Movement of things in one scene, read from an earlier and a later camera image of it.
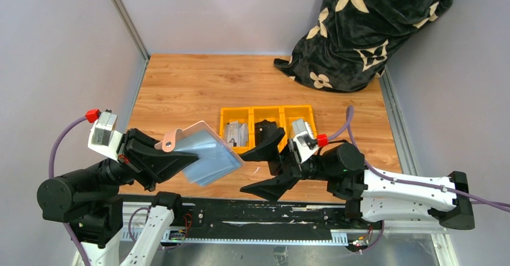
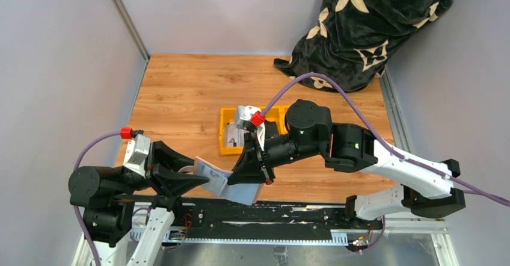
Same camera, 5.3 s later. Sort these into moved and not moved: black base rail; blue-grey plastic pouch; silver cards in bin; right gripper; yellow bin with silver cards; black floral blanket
Moved: right gripper; blue-grey plastic pouch
Not moved: yellow bin with silver cards; black floral blanket; black base rail; silver cards in bin
